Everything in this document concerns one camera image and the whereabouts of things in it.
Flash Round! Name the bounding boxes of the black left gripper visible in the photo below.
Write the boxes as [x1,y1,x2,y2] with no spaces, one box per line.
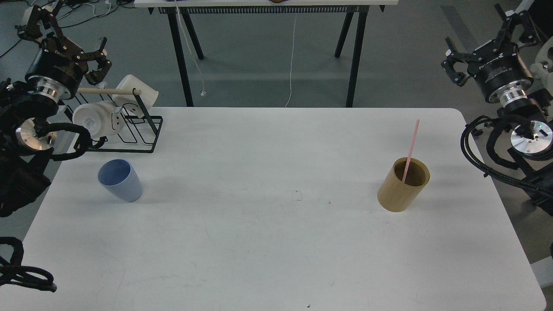
[16,5,112,98]

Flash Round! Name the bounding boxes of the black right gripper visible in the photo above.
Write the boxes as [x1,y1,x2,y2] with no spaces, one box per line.
[441,3,540,103]

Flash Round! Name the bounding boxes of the blue plastic cup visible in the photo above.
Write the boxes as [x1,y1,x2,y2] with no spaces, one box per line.
[97,158,143,203]

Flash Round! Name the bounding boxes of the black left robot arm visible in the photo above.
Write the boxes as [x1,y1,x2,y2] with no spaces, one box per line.
[0,0,112,217]

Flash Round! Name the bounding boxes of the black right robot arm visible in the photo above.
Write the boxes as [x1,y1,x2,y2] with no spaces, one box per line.
[441,4,553,215]

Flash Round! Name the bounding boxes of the white cup on rack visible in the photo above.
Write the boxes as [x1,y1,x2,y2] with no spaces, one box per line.
[113,75,159,118]

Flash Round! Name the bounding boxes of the white mug with face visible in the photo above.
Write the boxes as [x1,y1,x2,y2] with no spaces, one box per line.
[72,101,125,140]

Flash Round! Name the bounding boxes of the background table black legs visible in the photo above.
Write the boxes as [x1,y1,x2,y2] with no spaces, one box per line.
[132,0,400,108]

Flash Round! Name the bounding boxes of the wooden cylindrical holder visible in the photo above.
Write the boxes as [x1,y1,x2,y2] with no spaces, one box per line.
[377,157,431,213]

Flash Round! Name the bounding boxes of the black floor cables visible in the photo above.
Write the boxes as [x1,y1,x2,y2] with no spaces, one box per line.
[0,0,134,59]

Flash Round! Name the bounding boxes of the black wire cup rack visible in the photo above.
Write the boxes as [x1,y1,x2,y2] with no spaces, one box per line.
[59,87,164,154]

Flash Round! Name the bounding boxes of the white hanging cord with plug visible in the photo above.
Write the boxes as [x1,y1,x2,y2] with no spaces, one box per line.
[175,0,207,97]

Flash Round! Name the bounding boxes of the white hanging cable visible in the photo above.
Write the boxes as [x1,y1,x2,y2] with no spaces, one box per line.
[285,13,297,108]

